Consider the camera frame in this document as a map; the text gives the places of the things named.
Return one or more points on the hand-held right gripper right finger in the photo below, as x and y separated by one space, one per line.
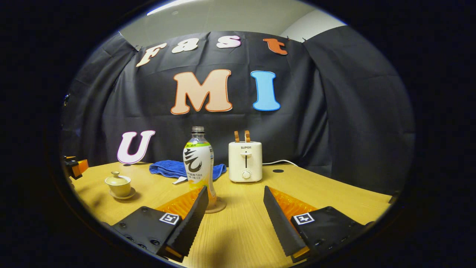
280 223

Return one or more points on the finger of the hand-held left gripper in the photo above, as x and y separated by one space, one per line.
81 167
70 163

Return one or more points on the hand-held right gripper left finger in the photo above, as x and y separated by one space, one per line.
191 223

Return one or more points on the round beige coaster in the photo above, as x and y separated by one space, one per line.
219 206

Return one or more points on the cream teacup lid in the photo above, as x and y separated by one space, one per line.
115 174

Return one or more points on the cream ceramic teacup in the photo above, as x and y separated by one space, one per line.
119 190

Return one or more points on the clear labelled water bottle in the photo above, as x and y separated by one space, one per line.
199 163

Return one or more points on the cream ceramic saucer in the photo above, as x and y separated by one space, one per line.
132 194

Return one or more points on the blue folded towel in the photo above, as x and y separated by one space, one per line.
165 168

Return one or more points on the white toaster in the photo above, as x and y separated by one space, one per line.
245 163

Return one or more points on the toast bread slice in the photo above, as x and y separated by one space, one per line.
237 136
247 136

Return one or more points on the black backdrop cloth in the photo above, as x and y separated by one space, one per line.
334 119

